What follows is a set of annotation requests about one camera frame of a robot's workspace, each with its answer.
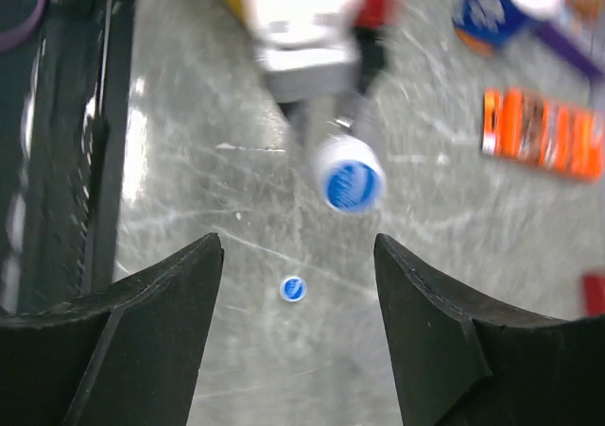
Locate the blue bottle cap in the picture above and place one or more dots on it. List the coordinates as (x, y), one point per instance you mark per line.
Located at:
(348, 175)
(293, 289)

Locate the toilet paper roll blue wrap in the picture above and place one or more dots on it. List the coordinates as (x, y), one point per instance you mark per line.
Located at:
(488, 25)

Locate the orange snack box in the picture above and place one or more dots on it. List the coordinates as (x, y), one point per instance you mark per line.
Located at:
(549, 134)

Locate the red flat box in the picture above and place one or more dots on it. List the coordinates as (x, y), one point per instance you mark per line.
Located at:
(593, 285)

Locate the clear plastic bottle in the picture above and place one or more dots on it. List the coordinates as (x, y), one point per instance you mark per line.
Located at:
(350, 114)

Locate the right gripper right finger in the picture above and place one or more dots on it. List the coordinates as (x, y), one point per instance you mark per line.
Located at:
(460, 357)

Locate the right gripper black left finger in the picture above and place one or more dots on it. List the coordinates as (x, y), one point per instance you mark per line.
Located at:
(128, 354)

